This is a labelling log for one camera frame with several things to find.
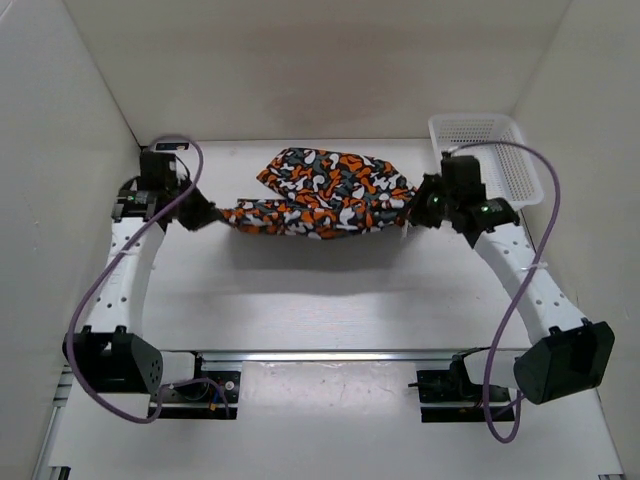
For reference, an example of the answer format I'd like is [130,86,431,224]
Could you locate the orange camouflage shorts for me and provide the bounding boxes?
[220,147,417,240]

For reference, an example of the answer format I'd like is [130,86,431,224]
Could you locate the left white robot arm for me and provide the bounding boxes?
[64,151,217,400]

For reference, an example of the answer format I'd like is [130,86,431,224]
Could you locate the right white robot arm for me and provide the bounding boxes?
[409,156,615,405]

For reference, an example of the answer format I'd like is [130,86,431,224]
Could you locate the white plastic basket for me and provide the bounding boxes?
[428,113,544,211]

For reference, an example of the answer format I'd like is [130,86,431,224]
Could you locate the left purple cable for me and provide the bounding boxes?
[72,134,232,425]

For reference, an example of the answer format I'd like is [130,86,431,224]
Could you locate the purple cable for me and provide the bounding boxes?
[442,141,563,444]
[72,134,232,425]

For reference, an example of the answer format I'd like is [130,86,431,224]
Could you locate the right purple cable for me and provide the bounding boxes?
[442,141,563,444]

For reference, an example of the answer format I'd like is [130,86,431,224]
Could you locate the aluminium front rail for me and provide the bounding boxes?
[199,349,466,363]

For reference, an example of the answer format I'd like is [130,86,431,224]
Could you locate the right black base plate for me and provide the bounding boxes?
[408,370,485,424]

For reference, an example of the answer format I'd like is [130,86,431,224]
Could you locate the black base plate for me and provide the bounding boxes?
[408,370,485,424]
[159,357,242,421]

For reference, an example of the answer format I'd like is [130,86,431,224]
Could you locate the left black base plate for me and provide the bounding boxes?
[159,357,242,421]

